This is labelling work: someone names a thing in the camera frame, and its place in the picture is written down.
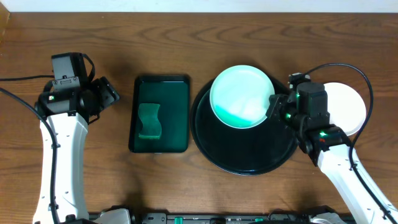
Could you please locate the green plate bottom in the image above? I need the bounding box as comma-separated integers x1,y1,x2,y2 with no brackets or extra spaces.
209,65,275,129

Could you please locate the green scrubbing sponge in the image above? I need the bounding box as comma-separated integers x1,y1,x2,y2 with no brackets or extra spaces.
138,103,162,140

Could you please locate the white plate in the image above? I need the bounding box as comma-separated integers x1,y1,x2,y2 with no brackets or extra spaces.
324,82,366,136

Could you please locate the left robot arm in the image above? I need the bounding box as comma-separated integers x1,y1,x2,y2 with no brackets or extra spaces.
33,76,119,223

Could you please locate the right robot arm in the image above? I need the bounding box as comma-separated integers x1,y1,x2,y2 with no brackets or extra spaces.
267,90,397,223

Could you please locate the black round tray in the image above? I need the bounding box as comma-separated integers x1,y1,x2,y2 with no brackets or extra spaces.
190,80,298,175

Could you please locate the black rectangular tray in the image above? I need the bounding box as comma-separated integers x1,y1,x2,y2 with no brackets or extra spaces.
128,75,190,154

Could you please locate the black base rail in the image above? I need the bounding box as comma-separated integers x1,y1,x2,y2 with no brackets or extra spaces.
88,205,355,224

